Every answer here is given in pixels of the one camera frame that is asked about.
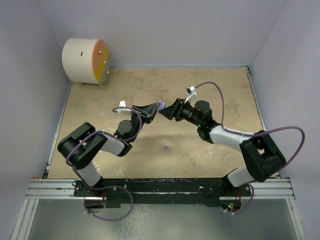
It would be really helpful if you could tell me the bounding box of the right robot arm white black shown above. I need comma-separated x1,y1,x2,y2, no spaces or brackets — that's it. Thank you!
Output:
159,98,286,196

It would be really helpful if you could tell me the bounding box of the purple charging case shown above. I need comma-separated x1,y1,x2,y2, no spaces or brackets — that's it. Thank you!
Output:
157,101,166,111

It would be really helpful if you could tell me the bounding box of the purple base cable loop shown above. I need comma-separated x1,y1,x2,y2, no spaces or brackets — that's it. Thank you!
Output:
83,184,136,221

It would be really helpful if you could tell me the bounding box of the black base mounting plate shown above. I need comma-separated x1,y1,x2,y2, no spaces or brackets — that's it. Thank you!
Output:
72,177,252,208

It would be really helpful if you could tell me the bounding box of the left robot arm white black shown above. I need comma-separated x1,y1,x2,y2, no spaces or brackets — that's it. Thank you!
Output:
57,101,165,196

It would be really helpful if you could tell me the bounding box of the white cylinder orange face fixture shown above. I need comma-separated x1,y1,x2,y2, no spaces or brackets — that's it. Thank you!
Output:
61,38,110,89

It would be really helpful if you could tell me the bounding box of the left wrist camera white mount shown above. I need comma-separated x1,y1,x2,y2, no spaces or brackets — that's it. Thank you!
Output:
116,100,132,115

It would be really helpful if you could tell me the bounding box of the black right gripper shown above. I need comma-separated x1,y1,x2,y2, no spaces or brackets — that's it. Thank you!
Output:
159,98,202,127

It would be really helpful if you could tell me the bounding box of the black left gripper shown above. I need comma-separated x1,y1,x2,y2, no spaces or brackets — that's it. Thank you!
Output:
129,102,159,142

